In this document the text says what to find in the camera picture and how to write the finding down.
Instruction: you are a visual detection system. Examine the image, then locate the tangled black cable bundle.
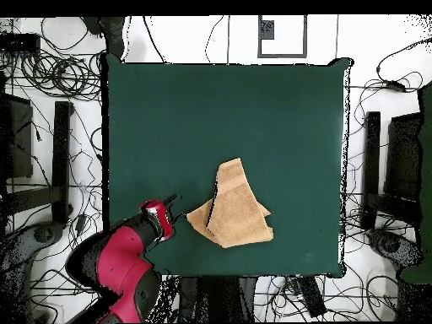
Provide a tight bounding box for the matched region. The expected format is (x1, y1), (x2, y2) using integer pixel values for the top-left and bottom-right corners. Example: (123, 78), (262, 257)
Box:
(0, 16), (102, 102)

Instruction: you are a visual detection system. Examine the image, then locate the dark green table cloth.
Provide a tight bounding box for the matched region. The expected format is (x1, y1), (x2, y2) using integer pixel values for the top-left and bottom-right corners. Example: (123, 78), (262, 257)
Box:
(100, 53), (354, 279)

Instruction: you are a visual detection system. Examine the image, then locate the black T-shaped stand base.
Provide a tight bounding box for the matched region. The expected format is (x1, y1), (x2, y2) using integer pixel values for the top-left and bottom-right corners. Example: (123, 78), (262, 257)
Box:
(359, 111), (419, 230)
(6, 100), (74, 225)

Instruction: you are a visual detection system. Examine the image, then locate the black power adapter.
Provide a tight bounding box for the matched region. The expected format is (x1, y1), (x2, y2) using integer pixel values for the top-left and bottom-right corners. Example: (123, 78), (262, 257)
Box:
(384, 79), (408, 93)
(75, 213), (88, 235)

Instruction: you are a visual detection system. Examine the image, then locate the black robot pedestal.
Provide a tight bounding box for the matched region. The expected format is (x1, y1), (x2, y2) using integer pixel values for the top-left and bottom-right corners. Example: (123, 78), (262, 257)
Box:
(176, 276), (257, 323)

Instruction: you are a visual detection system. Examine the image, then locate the tan terry towel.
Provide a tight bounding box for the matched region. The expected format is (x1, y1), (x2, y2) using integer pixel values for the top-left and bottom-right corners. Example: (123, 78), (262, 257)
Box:
(186, 157), (274, 249)

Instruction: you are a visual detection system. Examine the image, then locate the grey caster base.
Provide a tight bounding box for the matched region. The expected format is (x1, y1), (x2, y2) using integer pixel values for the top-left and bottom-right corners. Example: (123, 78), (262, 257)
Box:
(367, 229), (423, 271)
(0, 220), (65, 323)

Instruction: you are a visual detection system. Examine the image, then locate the grey square floor frame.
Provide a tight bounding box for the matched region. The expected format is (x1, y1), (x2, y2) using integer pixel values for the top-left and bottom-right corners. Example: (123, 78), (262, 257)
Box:
(257, 14), (308, 58)

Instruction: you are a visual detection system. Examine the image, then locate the black electronics box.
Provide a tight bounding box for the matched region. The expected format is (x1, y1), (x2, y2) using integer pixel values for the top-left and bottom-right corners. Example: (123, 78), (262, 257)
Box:
(0, 33), (41, 53)

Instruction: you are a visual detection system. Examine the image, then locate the person's black shoe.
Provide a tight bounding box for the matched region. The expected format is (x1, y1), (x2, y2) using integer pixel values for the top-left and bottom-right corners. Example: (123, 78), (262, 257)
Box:
(97, 15), (127, 59)
(82, 15), (103, 35)

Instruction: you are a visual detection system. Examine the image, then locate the black square case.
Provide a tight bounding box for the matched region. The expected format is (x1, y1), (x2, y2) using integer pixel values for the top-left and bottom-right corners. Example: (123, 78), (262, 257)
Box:
(0, 94), (35, 180)
(384, 112), (423, 203)

